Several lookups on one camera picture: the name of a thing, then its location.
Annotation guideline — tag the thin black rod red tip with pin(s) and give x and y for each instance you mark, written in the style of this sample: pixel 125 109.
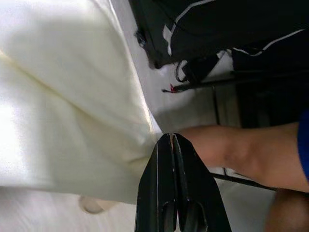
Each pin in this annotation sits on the thin black rod red tip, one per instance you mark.
pixel 188 87

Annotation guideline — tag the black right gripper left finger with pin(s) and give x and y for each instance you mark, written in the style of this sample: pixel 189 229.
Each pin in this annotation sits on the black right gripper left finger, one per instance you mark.
pixel 157 193

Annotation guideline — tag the black jacket white stripes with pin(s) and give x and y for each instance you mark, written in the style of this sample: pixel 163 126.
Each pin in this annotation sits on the black jacket white stripes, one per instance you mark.
pixel 217 29

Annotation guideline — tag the cream cartoon print quilt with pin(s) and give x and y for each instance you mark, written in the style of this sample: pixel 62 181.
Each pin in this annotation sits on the cream cartoon print quilt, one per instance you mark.
pixel 60 96

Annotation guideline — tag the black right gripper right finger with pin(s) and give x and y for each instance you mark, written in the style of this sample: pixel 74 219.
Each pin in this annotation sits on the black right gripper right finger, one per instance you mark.
pixel 198 198

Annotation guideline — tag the beige rounded item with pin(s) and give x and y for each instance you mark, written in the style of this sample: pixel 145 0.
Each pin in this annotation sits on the beige rounded item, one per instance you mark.
pixel 94 205

